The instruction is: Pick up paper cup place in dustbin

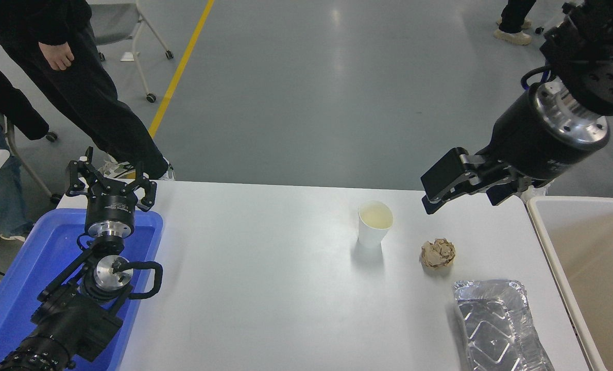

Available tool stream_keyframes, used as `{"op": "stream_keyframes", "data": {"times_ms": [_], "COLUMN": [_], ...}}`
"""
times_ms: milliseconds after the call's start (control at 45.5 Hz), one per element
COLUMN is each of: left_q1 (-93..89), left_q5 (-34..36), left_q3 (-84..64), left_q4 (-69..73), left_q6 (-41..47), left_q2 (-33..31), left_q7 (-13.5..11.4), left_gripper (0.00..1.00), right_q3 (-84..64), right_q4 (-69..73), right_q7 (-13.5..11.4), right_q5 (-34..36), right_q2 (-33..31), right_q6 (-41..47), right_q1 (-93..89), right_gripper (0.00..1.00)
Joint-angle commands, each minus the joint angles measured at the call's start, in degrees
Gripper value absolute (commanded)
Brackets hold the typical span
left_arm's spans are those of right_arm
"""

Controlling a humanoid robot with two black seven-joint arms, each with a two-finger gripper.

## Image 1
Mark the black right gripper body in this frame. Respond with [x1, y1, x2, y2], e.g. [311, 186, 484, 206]
[484, 88, 584, 182]

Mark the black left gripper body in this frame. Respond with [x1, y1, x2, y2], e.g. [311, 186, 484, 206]
[85, 180, 141, 226]

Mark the white paper cup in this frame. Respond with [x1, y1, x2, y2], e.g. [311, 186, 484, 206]
[358, 200, 394, 249]

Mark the person's hand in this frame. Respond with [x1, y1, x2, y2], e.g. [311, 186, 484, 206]
[38, 41, 76, 72]

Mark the grey wheeled chair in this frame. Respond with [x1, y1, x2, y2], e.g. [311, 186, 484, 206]
[3, 117, 62, 203]
[87, 3, 175, 103]

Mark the crumpled tan paper ball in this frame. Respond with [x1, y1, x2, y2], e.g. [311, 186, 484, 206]
[420, 238, 456, 269]

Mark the blue plastic tray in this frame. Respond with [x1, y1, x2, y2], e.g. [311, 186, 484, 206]
[0, 208, 164, 371]

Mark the black jacket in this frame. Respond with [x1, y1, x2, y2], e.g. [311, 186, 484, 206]
[0, 61, 50, 141]

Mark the white wheeled chair base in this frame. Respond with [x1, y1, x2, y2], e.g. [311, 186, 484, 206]
[535, 10, 565, 35]

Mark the large pale bin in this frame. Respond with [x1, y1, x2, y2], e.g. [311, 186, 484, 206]
[526, 196, 613, 371]

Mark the silver foil tray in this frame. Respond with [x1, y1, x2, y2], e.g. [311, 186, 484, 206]
[452, 280, 555, 371]

